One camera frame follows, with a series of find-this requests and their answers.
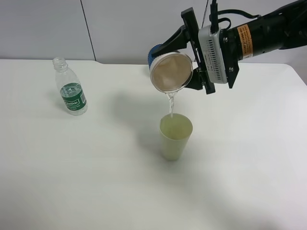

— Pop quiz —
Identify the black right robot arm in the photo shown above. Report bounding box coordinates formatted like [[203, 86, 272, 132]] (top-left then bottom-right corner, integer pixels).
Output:
[[147, 0, 307, 94]]

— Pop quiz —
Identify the light green plastic cup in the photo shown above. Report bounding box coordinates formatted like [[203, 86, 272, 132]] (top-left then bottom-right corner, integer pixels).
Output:
[[159, 113, 193, 161]]

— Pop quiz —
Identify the clear bottle with green label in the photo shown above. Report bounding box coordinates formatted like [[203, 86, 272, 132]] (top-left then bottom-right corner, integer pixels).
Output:
[[52, 57, 88, 115]]

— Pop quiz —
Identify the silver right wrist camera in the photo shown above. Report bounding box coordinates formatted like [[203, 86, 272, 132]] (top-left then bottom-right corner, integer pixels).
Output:
[[198, 25, 228, 84]]

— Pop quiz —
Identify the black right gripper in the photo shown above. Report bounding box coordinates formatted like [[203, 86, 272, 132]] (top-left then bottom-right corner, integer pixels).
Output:
[[151, 8, 241, 94]]

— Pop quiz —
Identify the black right camera cable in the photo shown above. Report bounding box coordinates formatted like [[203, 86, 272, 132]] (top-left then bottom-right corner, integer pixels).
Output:
[[208, 0, 262, 33]]

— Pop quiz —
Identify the blue sleeved cream cup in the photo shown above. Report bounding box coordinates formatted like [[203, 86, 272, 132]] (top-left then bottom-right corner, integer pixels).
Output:
[[147, 44, 193, 93]]

